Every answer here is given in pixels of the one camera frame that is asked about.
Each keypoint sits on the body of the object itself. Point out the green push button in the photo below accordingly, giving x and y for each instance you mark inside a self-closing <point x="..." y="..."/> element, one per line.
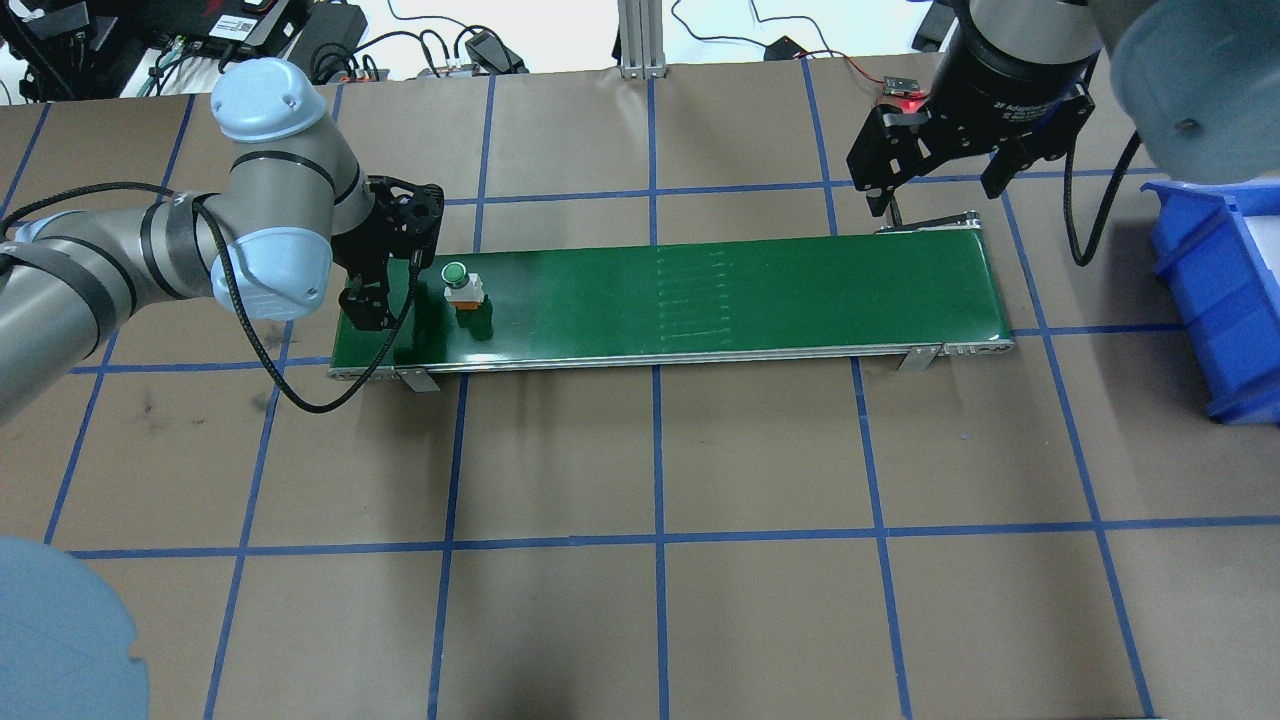
<point x="455" y="273"/>

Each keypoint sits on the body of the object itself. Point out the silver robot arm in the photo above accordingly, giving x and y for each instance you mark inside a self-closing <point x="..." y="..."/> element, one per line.
<point x="1200" y="80"/>
<point x="280" y="180"/>

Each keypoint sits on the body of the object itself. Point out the red lit controller board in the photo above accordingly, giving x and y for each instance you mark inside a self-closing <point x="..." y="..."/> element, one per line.
<point x="903" y="90"/>

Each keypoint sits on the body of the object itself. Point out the small black adapter box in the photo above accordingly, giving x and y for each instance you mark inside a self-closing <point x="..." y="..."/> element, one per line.
<point x="785" y="48"/>

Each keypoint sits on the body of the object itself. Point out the small terminal board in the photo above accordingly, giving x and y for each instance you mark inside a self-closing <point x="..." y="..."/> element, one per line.
<point x="437" y="68"/>

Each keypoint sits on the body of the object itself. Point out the large black power adapter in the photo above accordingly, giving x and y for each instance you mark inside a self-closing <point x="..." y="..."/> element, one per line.
<point x="325" y="40"/>

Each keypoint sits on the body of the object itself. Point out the green conveyor belt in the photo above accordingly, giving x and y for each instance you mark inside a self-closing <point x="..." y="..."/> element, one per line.
<point x="700" y="300"/>

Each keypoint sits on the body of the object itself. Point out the blue plastic bin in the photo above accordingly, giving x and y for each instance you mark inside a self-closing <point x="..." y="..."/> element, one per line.
<point x="1220" y="330"/>

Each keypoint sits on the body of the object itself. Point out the black computer box white label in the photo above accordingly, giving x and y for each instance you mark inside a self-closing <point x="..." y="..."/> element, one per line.
<point x="270" y="25"/>

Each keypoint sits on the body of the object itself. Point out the black electronics box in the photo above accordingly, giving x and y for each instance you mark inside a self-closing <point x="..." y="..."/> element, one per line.
<point x="60" y="50"/>

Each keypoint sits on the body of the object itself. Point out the aluminium upright post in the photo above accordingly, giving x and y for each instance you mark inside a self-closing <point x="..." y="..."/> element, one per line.
<point x="640" y="40"/>

